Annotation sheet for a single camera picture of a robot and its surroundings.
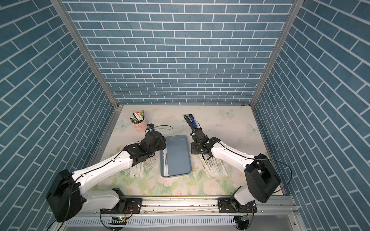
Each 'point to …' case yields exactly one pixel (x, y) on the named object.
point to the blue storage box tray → (178, 156)
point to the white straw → (165, 168)
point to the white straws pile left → (137, 171)
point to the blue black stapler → (191, 120)
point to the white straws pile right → (214, 167)
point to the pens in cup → (137, 117)
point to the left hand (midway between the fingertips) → (166, 140)
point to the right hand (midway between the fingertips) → (195, 149)
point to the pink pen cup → (140, 128)
